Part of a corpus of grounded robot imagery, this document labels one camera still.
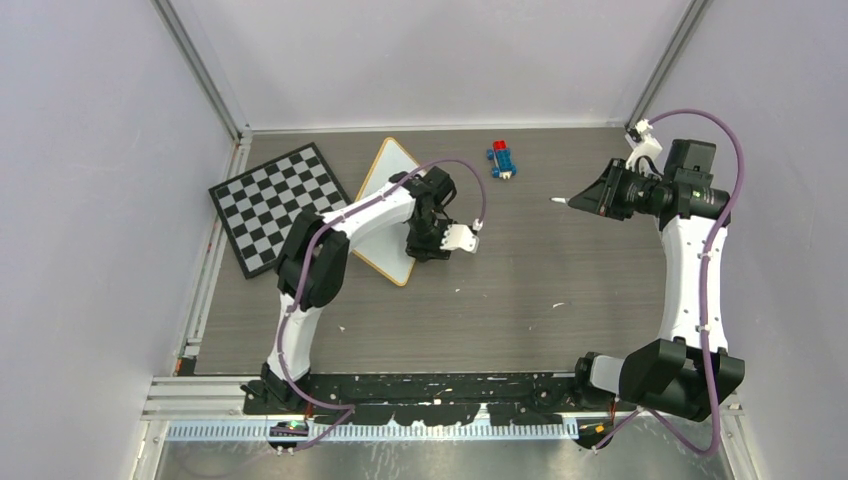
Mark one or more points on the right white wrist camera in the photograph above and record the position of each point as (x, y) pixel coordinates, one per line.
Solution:
(645, 149)

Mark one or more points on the aluminium frame rail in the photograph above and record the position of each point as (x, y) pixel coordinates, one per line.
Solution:
(218, 409)

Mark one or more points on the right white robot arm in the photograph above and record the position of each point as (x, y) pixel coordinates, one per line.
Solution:
(687, 369)

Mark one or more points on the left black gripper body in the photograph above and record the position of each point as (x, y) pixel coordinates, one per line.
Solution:
(426, 237)

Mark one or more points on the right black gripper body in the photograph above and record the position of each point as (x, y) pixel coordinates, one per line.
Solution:
(618, 200)

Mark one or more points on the yellow framed whiteboard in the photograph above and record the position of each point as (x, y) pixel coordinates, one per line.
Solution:
(384, 249)

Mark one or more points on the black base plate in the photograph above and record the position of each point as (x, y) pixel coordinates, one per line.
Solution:
(441, 399)

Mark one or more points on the blue red toy car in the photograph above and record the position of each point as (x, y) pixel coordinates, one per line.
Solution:
(500, 157)

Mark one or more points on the black white checkerboard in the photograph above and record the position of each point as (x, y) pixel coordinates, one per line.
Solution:
(259, 206)

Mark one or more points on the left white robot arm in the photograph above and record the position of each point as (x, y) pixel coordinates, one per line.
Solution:
(312, 264)

